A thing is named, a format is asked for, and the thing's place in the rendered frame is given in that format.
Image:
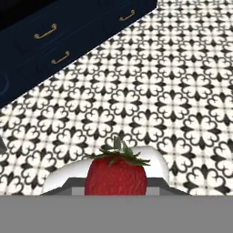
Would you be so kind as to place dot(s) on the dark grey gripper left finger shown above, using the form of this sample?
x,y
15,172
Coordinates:
x,y
74,185

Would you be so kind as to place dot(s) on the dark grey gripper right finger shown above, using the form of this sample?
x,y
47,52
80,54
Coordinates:
x,y
156,185

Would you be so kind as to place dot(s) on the red strawberry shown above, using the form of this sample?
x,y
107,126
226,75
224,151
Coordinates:
x,y
115,179

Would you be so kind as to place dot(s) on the white rounded object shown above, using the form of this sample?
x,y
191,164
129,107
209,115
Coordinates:
x,y
60,177

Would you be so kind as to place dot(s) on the navy blue drawer front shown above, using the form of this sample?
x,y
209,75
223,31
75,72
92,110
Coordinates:
x,y
72,21
79,48
133,9

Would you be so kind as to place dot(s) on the navy blue cabinet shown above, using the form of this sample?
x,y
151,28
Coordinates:
x,y
91,27

